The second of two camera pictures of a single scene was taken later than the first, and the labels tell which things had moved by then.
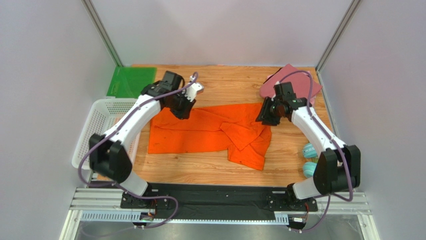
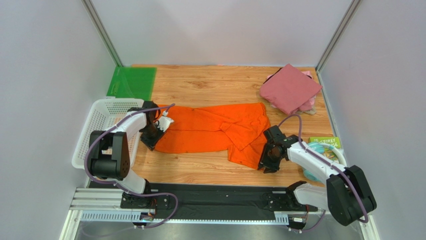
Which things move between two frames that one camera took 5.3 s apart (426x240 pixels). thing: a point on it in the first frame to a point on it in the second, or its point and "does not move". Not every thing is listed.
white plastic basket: (104, 112) does not move
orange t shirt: (238, 127) does not move
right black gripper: (266, 112) to (267, 159)
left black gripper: (184, 114) to (151, 143)
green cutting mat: (128, 82) does not move
